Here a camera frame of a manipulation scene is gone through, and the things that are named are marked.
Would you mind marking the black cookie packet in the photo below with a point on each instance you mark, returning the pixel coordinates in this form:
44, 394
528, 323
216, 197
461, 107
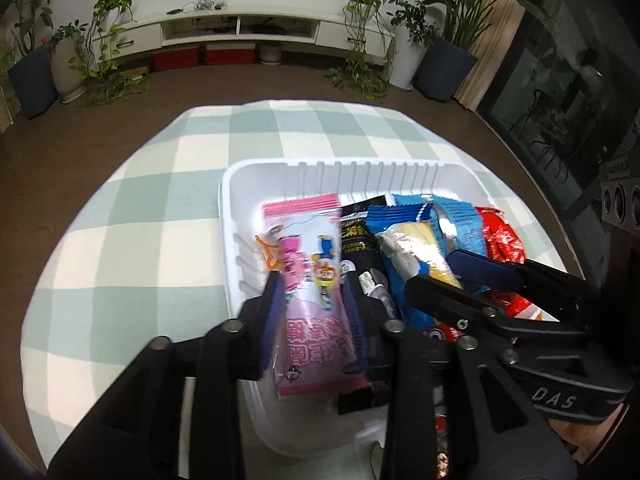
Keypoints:
357, 240

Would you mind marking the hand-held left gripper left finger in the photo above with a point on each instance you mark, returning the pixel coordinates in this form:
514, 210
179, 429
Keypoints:
270, 330

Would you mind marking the light blue snack packet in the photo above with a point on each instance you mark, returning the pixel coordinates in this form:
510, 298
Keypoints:
460, 225

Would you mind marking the red storage box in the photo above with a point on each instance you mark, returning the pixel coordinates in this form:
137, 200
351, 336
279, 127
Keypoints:
230, 54
177, 58

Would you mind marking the tall broad-leaf plant, dark pot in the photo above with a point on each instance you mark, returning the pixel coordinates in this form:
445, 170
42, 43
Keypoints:
445, 70

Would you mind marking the small white pot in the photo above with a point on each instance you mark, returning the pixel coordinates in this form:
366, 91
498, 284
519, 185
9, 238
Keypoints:
271, 54

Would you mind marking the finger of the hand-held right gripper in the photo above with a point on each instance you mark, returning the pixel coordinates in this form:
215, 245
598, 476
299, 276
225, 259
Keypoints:
480, 267
440, 295

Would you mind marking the bushy plant in white pot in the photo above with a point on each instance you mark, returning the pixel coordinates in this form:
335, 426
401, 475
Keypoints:
405, 67

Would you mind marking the pink cartoon snack packet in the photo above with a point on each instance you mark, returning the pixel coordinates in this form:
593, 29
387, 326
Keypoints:
310, 280

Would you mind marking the leafy plant in dark pot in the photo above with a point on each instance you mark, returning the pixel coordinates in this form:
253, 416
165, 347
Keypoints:
32, 85

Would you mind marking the small plant in white pot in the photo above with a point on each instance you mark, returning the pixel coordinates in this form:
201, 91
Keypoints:
67, 75

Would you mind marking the beige curtain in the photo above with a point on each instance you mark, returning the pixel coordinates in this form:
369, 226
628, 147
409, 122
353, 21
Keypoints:
495, 60

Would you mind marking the glass sliding door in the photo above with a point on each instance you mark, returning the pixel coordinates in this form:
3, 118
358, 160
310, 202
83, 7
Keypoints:
550, 85

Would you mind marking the person's right hand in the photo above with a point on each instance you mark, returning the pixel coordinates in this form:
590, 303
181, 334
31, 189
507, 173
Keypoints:
585, 440

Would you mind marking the white plastic tray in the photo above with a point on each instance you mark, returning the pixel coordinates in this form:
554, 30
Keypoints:
310, 180

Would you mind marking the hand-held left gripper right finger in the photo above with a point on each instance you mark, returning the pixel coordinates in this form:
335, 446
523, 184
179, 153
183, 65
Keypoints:
357, 330

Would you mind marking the white television cabinet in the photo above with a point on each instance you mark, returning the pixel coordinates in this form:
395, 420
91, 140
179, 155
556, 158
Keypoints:
280, 17

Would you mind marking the green checked tablecloth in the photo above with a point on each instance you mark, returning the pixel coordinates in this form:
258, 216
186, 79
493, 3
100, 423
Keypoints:
150, 210

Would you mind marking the dark blue chip packet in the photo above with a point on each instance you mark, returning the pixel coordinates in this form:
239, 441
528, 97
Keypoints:
400, 240

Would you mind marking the black chair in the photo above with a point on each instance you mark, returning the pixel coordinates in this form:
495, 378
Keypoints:
545, 125

